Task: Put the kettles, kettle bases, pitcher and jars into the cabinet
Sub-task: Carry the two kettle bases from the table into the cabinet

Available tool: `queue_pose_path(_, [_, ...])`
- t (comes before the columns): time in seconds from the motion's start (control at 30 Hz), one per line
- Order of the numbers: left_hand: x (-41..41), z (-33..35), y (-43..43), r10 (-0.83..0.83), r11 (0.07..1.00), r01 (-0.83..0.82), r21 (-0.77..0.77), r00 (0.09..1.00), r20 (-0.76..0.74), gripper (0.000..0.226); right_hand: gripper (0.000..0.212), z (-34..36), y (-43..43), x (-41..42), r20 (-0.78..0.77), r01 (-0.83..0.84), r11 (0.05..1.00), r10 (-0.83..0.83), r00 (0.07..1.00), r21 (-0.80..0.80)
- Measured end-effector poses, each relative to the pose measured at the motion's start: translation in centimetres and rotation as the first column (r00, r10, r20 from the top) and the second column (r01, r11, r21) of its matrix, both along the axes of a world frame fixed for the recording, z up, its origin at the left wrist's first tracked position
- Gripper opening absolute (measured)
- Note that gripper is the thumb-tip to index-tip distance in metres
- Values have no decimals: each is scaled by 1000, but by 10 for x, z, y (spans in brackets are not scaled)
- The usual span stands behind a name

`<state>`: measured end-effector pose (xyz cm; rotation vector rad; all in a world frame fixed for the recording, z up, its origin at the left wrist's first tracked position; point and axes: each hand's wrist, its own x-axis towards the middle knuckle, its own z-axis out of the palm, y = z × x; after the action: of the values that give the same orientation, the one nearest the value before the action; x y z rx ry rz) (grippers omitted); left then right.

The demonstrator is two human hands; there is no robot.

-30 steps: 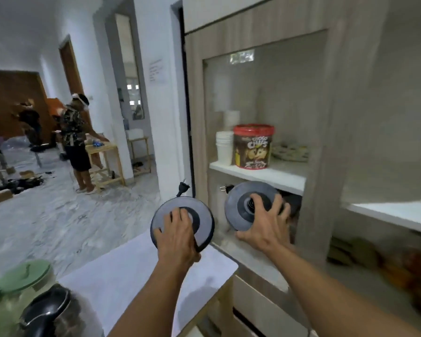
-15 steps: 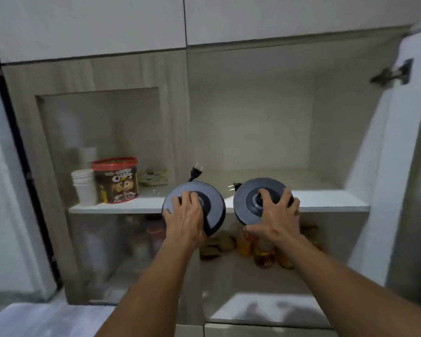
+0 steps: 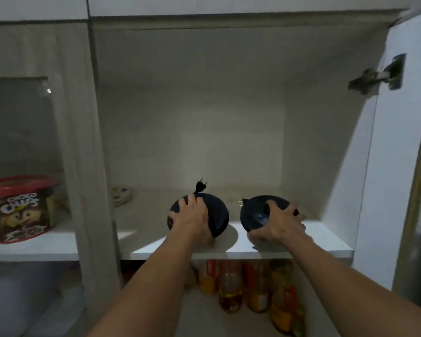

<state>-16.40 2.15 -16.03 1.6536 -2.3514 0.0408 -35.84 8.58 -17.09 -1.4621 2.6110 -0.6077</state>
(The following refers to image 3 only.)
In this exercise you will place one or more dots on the person's left hand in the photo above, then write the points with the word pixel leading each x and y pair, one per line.
pixel 193 221

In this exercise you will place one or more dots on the person's right hand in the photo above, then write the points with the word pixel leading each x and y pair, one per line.
pixel 284 224

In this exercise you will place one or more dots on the black round kettle base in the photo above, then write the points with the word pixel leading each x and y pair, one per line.
pixel 217 214
pixel 254 214

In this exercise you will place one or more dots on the polka dot plates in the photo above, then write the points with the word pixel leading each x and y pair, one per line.
pixel 121 196

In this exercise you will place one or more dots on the person's right forearm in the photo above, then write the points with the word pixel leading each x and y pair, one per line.
pixel 336 287

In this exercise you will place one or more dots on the white upper cabinet door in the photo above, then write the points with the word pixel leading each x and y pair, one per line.
pixel 35 6
pixel 231 3

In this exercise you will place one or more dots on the person's left forearm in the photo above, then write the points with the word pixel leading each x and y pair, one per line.
pixel 151 294

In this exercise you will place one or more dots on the wood frame glass cabinet door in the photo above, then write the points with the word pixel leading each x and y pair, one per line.
pixel 80 154
pixel 389 171

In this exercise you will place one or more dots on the red lid cereal tub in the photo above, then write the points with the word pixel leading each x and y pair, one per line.
pixel 17 214

